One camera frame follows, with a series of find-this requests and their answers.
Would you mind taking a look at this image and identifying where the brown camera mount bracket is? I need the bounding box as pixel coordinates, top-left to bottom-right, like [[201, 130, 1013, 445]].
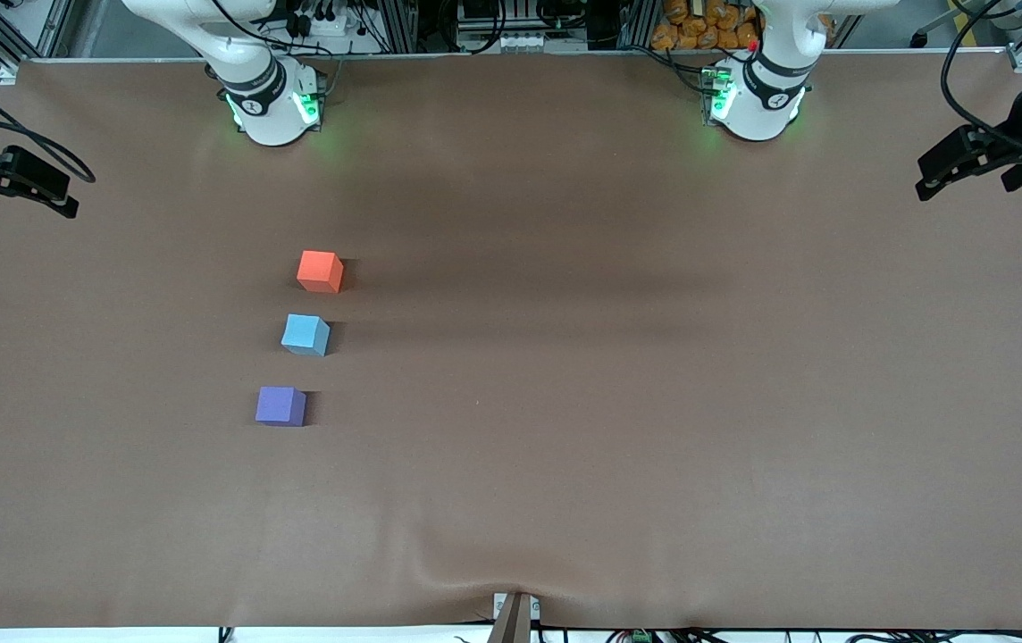
[[488, 591, 541, 643]]

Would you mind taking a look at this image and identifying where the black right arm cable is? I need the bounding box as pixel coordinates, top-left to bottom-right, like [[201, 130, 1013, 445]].
[[0, 67, 97, 185]]

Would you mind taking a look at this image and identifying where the purple foam block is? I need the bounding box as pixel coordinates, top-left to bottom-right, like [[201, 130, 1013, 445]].
[[255, 386, 307, 428]]

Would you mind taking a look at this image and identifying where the white electronics box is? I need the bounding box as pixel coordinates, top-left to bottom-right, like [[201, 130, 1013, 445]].
[[456, 25, 590, 54]]

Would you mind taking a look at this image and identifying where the pile of orange packets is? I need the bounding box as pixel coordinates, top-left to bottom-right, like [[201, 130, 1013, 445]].
[[650, 0, 764, 52]]

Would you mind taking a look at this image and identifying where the white power strip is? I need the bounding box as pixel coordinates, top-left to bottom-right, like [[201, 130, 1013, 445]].
[[289, 0, 366, 42]]

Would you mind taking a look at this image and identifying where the light blue foam block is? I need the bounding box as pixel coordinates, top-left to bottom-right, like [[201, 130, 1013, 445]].
[[281, 313, 331, 357]]

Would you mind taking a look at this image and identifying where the orange foam block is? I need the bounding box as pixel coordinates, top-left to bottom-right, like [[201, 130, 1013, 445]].
[[297, 250, 345, 295]]

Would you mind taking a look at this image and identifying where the brown table mat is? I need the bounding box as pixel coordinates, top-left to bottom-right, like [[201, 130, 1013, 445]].
[[0, 49, 1022, 631]]

